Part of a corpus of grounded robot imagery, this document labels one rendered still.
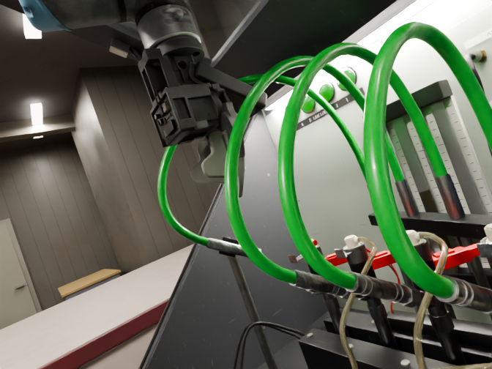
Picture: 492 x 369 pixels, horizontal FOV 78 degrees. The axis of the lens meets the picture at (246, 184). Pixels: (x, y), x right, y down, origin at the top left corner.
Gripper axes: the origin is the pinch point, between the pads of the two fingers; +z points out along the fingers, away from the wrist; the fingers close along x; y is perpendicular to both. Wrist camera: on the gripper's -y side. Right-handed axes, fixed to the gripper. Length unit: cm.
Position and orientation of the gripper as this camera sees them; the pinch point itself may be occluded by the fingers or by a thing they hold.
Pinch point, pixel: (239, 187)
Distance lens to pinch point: 41.8
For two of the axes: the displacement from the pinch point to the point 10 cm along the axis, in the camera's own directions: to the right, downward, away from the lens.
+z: 3.5, 9.4, -0.2
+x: 5.2, -2.1, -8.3
